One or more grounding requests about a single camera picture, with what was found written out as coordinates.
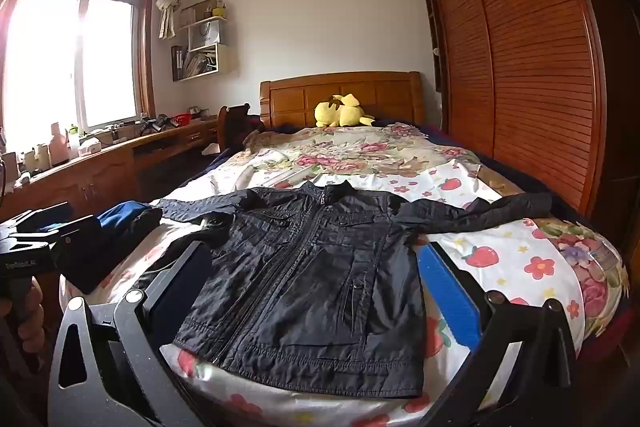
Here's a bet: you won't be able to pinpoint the white wall shelf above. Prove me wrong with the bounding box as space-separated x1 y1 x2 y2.
171 0 238 82

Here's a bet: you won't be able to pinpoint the long wooden desk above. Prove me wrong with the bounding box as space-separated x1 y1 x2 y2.
0 117 221 258

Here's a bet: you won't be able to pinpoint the black jacket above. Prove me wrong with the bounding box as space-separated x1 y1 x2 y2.
159 179 553 400

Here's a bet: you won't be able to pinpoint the black folded garment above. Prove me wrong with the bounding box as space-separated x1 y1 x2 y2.
59 207 164 296

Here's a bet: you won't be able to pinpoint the cardboard box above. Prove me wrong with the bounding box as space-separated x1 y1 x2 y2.
181 0 216 28

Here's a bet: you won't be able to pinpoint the black desk gadgets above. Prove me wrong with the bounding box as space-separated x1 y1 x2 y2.
139 116 172 136

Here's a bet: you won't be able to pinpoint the pink thermos bottle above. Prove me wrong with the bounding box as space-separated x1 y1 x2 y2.
50 123 69 166

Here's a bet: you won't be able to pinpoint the tied beige curtain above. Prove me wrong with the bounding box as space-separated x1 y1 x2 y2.
156 0 193 40

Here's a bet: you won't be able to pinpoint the wooden chair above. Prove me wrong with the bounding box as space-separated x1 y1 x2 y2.
217 103 266 150

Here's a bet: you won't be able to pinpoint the floral quilt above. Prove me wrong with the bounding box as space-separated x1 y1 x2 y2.
242 123 630 340

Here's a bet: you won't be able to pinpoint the strawberry print bed sheet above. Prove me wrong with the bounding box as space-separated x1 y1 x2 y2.
59 147 586 427

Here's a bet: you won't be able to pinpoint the white paper bag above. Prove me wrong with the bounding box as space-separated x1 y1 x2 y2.
192 19 222 51

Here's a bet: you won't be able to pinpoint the wooden bed headboard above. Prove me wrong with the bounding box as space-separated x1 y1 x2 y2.
259 71 426 130

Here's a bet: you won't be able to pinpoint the yellow plush toy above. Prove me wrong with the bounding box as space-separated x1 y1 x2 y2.
314 93 376 128

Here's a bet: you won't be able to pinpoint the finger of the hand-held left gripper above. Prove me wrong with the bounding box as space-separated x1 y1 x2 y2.
51 215 100 274
0 202 74 242

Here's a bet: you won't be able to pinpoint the wooden louvred wardrobe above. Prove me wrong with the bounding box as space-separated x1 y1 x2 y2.
415 0 640 258

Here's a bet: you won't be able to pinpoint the person's left hand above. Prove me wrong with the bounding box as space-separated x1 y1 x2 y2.
16 283 47 345

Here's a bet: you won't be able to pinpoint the wooden framed window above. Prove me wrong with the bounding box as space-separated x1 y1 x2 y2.
0 0 156 148

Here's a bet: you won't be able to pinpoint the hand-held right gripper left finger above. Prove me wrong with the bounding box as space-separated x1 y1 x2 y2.
47 239 216 427

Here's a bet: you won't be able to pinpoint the blue garment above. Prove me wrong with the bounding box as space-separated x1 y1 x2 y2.
96 201 152 230

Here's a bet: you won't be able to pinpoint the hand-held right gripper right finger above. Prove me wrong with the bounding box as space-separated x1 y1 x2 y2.
415 241 576 427

